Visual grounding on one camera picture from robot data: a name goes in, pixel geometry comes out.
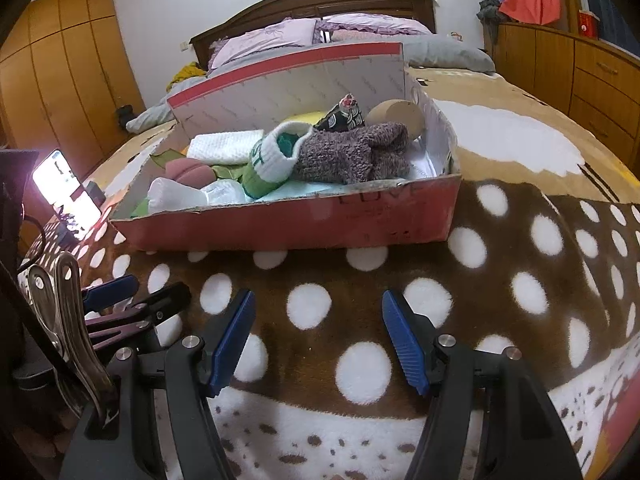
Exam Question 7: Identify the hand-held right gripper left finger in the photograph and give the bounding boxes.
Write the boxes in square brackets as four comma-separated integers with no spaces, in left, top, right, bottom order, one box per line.
[60,287,257,480]

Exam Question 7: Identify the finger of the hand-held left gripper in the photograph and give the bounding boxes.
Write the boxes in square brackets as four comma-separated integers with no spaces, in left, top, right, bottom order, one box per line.
[85,281,192,356]
[81,275,140,312]

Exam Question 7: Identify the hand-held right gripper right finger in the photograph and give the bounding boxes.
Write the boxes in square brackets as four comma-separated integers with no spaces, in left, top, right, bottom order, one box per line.
[381,289,586,480]

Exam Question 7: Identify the light blue cloth sleeve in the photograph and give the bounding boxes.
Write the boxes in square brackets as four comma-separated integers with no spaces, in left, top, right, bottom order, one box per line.
[147,176,351,211]

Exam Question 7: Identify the pink round plush toy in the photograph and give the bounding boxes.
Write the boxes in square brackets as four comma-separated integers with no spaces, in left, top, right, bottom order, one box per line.
[165,157,217,190]

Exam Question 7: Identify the red cardboard shoe box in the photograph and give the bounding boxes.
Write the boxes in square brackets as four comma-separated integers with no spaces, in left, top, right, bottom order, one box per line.
[109,42,463,253]

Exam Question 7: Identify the green fabric leaves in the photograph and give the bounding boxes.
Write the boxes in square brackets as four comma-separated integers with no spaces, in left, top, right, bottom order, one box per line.
[131,149,251,218]

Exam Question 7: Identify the white waffle cloth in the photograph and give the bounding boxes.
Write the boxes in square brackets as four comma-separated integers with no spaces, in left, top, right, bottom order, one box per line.
[187,129,266,166]

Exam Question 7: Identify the green and white sock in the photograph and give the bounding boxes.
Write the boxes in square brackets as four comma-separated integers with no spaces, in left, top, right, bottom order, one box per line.
[240,120,317,200]

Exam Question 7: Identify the grey knitted sock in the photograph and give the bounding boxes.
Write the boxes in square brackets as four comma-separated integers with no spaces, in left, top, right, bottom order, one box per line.
[290,122,412,186]

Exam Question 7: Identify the tan round plush toy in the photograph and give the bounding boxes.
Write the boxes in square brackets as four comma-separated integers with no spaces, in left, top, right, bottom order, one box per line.
[365,99,426,142]

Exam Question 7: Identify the dark patterned fabric pouch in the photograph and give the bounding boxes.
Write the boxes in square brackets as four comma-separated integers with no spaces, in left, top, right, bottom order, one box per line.
[314,93,365,131]

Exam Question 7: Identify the metal spring clamp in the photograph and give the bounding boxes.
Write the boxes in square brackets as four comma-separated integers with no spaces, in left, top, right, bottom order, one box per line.
[27,252,121,426]

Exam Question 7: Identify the smartphone with lit screen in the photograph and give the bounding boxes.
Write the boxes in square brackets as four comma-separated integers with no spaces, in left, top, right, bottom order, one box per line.
[32,148,103,233]

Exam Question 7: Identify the brown spotted fleece blanket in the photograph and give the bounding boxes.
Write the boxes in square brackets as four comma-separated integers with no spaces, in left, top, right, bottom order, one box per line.
[20,62,640,480]

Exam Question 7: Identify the wooden wardrobe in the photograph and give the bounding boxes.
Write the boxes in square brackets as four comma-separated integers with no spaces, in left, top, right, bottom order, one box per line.
[0,0,146,171]

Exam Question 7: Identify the yellow cloth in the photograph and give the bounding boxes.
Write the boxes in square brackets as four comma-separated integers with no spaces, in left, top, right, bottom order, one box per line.
[166,61,208,93]

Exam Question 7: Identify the grey duvet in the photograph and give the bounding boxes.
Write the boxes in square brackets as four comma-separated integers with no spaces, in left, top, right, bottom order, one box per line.
[125,40,496,133]

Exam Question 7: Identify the lilac pillow with frilled edge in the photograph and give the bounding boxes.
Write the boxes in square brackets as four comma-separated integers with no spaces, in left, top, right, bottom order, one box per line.
[316,12,433,43]

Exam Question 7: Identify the wooden dresser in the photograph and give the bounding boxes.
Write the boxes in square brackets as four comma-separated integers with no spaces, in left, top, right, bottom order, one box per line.
[485,22,640,151]

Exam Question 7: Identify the dark wooden headboard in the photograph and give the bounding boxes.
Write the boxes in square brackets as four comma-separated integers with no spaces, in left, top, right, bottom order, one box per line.
[190,0,437,68]

